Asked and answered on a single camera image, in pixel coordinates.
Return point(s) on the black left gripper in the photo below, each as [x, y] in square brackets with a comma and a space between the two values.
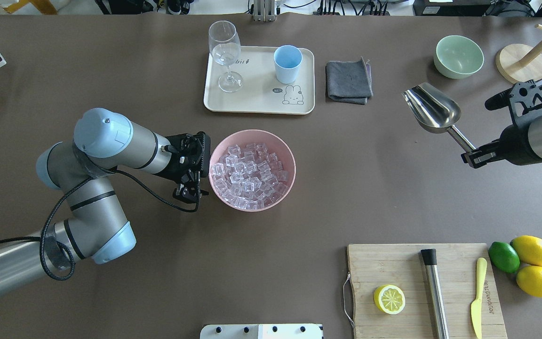
[169, 173]

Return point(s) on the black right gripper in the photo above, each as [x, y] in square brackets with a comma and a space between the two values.
[514, 145]

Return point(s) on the stainless steel ice scoop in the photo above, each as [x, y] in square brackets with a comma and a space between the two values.
[436, 112]

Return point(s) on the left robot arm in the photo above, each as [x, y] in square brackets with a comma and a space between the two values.
[88, 221]

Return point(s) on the pile of clear ice cubes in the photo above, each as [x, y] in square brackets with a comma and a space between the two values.
[250, 176]

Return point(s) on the light blue cup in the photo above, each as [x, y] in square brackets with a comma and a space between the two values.
[287, 61]

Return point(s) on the pink plastic bowl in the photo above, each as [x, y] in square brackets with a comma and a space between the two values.
[258, 135]

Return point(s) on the wooden mug tree stand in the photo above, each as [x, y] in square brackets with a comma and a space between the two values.
[520, 62]

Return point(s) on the green bowl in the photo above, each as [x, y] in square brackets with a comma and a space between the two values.
[458, 57]

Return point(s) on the yellow lemon upper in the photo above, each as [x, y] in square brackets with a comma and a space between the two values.
[529, 249]

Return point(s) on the yellow lemon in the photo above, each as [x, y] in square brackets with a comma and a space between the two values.
[529, 280]
[529, 249]

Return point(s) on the green lime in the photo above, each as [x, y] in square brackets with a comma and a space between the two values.
[504, 257]

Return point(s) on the yellow plastic knife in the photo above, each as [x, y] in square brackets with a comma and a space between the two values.
[476, 304]

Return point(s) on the cream rabbit serving tray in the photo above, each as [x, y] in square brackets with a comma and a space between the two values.
[261, 92]

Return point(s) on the yellow lemon lower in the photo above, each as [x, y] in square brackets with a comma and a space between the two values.
[529, 280]

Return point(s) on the steel muddler black tip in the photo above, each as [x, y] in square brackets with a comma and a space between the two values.
[429, 257]

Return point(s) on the clear wine glass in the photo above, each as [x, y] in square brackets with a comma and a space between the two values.
[225, 48]

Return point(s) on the grey folded cloth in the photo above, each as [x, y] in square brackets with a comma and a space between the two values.
[349, 82]

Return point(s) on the bamboo cutting board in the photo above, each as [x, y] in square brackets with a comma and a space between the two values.
[374, 265]

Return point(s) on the half lemon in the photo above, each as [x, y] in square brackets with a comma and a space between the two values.
[389, 299]

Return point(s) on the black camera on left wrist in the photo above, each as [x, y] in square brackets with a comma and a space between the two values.
[205, 142]

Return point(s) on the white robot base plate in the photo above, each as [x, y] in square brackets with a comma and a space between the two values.
[263, 331]

